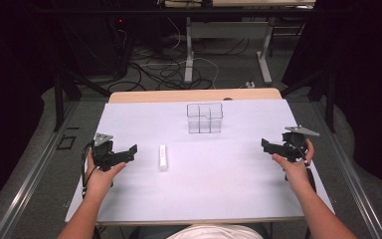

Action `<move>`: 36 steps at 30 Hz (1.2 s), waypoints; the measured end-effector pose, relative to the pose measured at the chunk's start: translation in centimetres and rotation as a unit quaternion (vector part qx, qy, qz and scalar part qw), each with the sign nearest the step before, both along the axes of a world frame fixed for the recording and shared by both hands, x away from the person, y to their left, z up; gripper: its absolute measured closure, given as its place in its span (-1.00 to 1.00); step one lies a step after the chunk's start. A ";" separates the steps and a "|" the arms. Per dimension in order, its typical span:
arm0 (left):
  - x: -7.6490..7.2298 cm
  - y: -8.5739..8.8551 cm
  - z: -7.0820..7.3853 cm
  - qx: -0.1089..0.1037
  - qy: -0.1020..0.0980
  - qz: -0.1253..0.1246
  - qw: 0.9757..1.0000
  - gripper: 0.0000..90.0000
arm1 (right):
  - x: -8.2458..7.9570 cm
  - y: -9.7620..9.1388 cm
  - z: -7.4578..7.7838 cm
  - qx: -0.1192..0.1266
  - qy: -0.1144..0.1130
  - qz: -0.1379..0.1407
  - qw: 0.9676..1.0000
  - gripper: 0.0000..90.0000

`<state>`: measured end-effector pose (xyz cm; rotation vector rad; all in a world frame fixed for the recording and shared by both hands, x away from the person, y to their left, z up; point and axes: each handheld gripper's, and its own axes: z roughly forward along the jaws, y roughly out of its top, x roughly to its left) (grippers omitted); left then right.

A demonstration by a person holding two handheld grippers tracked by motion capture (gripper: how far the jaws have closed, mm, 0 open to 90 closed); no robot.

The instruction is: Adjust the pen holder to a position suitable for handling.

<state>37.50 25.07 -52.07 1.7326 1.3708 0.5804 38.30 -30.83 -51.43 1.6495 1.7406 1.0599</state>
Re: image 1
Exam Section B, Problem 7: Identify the person's right hand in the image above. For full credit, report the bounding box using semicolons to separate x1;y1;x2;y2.
271;137;315;197

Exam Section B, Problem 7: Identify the white rectangular eraser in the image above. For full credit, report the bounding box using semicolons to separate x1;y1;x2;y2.
158;144;169;172

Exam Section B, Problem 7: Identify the white metal desk frame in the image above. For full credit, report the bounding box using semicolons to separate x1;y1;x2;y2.
182;15;307;86

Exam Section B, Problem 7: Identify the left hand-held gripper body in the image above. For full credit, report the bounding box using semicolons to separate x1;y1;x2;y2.
92;132;127;172

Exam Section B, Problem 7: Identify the wooden table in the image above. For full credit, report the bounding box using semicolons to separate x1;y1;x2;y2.
107;87;284;105

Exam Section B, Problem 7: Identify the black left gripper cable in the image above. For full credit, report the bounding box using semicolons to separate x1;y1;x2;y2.
80;140;97;200

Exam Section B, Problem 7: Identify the person's left hand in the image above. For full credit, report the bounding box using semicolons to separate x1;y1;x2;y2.
85;150;127;200

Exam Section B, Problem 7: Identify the white table mat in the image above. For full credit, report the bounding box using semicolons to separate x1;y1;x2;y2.
64;99;336;227

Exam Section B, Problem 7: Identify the black metal stand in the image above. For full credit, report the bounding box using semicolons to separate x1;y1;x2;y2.
52;63;112;133
280;68;337;134

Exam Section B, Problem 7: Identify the person's white shirt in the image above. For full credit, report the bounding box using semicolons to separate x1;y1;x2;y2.
165;224;265;239

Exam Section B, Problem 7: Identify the tangle of black floor cables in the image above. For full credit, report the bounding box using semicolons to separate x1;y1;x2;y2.
106;36;252;93

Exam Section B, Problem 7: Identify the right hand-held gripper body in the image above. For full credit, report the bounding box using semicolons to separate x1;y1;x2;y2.
281;124;321;164

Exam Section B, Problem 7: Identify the white floor cable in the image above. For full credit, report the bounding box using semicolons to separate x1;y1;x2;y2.
165;16;221;90

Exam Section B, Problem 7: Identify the clear acrylic compartment organizer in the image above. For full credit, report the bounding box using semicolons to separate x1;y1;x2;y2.
186;102;225;135

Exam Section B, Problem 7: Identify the metal floor rail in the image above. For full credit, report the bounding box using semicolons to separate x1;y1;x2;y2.
311;101;382;239
0;101;81;239

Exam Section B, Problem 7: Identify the dark equipment with red light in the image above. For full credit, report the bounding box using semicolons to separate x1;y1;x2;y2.
76;13;137;81

